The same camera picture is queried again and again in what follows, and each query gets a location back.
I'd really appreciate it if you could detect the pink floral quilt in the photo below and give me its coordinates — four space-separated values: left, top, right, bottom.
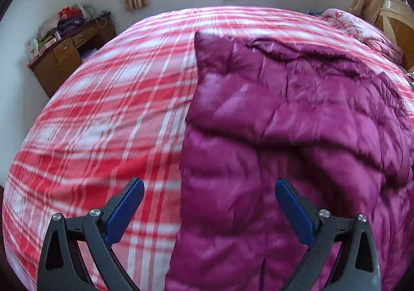
322 8 403 64

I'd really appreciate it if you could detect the purple down jacket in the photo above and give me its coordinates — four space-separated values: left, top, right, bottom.
164 32 414 291

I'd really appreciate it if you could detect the red box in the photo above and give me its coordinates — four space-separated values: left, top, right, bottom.
58 6 77 20

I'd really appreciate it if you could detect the dark purple clothes pile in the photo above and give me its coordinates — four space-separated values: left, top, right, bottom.
55 19 86 37

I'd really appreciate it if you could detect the bed with red plaid sheet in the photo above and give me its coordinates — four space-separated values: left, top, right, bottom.
2 6 414 291

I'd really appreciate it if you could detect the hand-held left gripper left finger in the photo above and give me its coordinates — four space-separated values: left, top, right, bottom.
37 177 145 291

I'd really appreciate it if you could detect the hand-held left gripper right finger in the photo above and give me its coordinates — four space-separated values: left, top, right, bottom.
274 178 383 291

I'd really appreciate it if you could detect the brown wooden desk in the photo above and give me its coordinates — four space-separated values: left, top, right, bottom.
27 12 116 98

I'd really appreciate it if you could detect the white floral bag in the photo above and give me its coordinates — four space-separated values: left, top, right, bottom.
27 39 40 61

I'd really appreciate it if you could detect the pink plastic bag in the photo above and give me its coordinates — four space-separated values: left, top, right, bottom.
37 16 61 39

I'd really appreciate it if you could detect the wooden headboard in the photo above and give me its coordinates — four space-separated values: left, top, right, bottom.
373 0 413 72

